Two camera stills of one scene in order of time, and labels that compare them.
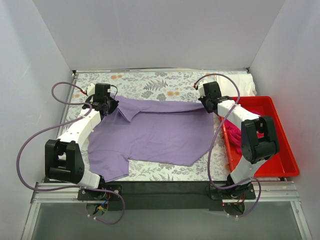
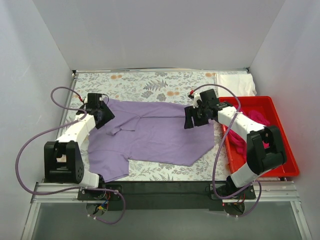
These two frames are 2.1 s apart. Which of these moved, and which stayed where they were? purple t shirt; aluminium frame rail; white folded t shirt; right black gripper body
Moved: right black gripper body
Stayed: white folded t shirt; aluminium frame rail; purple t shirt
